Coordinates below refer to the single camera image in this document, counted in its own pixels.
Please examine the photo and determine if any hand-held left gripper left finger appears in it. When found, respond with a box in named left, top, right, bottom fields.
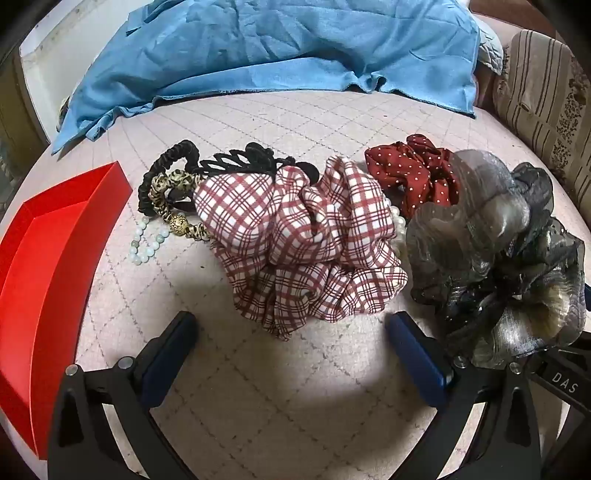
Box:
left=47, top=310, right=199, bottom=480

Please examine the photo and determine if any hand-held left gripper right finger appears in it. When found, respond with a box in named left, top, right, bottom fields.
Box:
left=385, top=311, right=543, bottom=480

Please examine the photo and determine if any grey organza scrunchie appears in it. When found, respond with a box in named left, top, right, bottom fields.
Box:
left=406, top=150, right=587, bottom=370

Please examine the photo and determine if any red tray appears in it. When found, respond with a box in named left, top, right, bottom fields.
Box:
left=0, top=161, right=130, bottom=461

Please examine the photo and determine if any red plaid scrunchie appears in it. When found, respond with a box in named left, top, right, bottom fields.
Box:
left=193, top=156, right=409, bottom=342

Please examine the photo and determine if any leopard print hair tie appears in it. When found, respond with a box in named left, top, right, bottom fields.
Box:
left=150, top=170, right=213, bottom=243

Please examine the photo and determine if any red polka dot scrunchie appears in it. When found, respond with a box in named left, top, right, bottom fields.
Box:
left=364, top=134, right=462, bottom=220

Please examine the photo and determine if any black claw hair clip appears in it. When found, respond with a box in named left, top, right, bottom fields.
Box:
left=166, top=142, right=324, bottom=213

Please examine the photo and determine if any striped cushion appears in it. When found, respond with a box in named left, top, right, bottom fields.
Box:
left=492, top=30, right=591, bottom=217

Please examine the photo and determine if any grey quilted cloth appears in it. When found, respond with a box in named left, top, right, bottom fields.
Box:
left=475, top=18, right=511, bottom=75

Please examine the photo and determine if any blue cloth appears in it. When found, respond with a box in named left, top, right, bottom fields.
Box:
left=50, top=0, right=481, bottom=155

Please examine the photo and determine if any white pearl bracelet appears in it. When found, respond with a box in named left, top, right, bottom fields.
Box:
left=390, top=205, right=409, bottom=259

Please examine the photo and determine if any pale green bead bracelet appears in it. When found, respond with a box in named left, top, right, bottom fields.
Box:
left=129, top=216, right=171, bottom=265

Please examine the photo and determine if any black ruched hair tie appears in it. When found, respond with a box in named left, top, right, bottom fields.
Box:
left=137, top=139, right=204, bottom=217

